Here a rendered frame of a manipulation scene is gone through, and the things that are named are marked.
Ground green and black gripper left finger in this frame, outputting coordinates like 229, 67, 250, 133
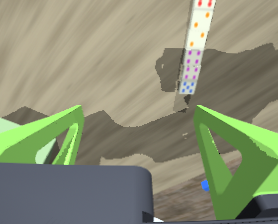
0, 105, 84, 165

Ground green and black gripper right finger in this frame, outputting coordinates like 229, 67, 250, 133
193, 105, 278, 220

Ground white domino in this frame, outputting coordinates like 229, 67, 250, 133
189, 0, 216, 31
182, 28, 208, 66

